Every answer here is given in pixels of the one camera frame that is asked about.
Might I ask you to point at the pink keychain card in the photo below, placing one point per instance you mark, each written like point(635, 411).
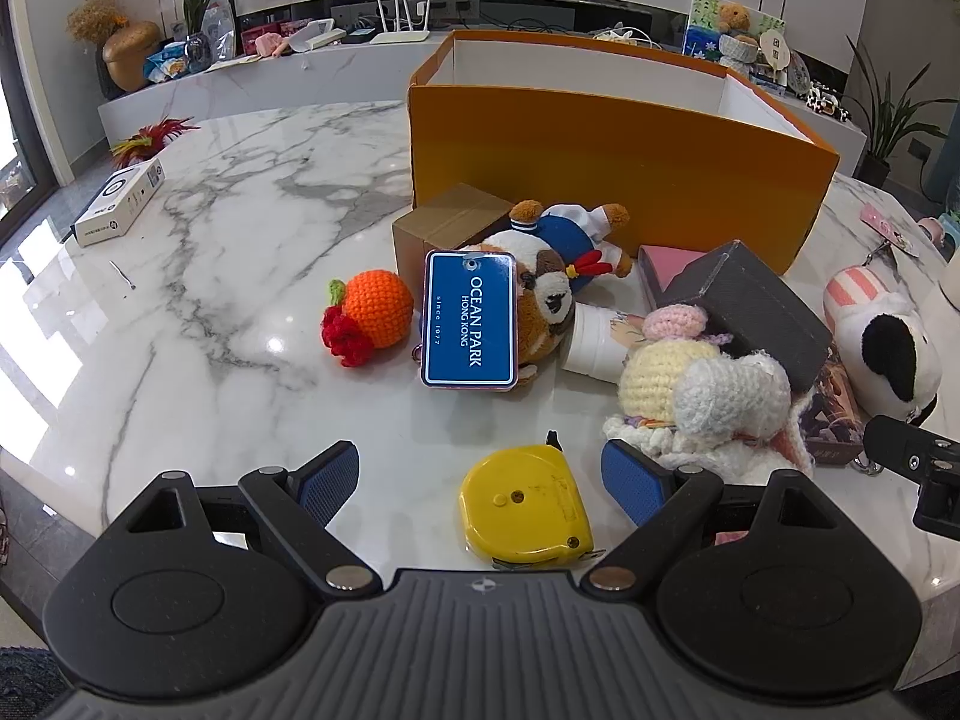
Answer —
point(891, 235)

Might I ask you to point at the white tablet device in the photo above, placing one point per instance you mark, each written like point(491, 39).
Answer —
point(316, 34)

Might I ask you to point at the orange crochet fruit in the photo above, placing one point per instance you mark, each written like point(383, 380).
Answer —
point(366, 314)

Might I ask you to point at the yellow tape measure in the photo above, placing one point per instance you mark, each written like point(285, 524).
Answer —
point(520, 508)

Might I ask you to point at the potted plant right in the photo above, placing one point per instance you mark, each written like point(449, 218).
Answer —
point(890, 117)

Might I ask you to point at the white crochet doll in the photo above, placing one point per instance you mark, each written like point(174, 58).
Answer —
point(683, 399)

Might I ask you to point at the brown plush toy sailor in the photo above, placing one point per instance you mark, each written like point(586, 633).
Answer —
point(559, 250)

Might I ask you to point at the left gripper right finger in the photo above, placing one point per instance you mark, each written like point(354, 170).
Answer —
point(667, 508)

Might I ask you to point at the striped white plush toy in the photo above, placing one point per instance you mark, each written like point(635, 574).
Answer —
point(881, 341)

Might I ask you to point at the white wifi router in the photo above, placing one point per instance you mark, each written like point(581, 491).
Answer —
point(403, 21)

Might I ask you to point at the red feather toy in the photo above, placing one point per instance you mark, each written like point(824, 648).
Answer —
point(149, 141)

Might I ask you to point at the dark grey box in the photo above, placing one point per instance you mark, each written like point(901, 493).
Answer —
point(746, 299)

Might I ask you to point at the teddy bear in pots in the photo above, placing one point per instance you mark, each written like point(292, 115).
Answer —
point(738, 49)

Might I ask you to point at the illustrated card box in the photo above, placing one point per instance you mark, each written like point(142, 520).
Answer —
point(831, 424)

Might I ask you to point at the white lotion tube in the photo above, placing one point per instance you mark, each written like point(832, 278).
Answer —
point(600, 342)

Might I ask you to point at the green painted picture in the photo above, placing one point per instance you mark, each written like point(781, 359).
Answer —
point(701, 38)

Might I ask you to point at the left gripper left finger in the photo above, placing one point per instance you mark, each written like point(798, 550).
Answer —
point(292, 509)

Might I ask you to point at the brown cardboard box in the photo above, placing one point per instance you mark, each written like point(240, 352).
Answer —
point(462, 216)

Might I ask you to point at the large orange storage box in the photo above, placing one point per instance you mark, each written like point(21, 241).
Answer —
point(697, 154)

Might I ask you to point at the white small box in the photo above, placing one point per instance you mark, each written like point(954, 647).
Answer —
point(119, 203)

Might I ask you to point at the pink wallet case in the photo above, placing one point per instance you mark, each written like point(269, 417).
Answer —
point(660, 265)

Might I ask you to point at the brown gourd vase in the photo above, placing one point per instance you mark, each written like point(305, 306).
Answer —
point(125, 53)

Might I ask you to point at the blue Ocean Park tag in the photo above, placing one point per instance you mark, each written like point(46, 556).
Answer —
point(469, 336)

